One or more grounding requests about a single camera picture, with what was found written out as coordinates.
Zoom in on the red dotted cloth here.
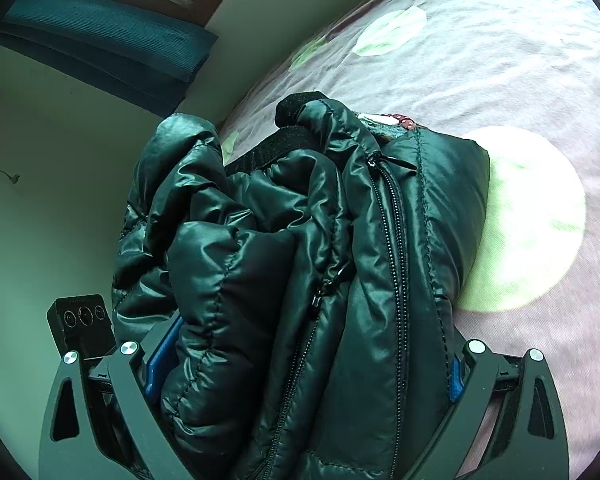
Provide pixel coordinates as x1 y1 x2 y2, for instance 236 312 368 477
355 111 422 134

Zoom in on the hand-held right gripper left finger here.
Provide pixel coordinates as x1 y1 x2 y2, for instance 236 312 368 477
39 316 197 480

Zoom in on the teal curtain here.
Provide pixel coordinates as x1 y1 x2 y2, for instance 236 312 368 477
0 0 220 117

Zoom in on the dark green puffer jacket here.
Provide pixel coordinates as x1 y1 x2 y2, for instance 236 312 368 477
111 91 492 480

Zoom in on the wall cable with plug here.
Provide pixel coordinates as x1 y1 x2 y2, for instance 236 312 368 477
0 139 24 187

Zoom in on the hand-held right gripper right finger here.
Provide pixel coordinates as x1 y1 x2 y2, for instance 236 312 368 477
397 339 570 480

